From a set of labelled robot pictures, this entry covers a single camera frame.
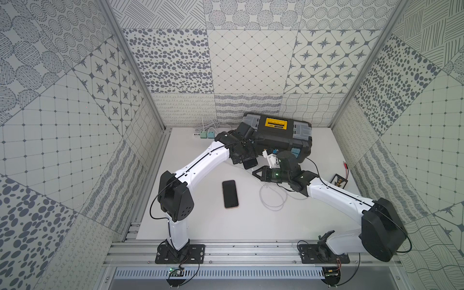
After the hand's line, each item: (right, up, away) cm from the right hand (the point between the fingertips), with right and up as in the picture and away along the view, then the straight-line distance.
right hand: (253, 174), depth 81 cm
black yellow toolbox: (+16, +20, +14) cm, 29 cm away
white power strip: (-34, +20, +33) cm, 52 cm away
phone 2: (-11, -12, +10) cm, 19 cm away
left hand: (-3, +11, +4) cm, 12 cm away
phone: (-2, +5, -1) cm, 6 cm away
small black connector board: (+47, -6, +14) cm, 50 cm away
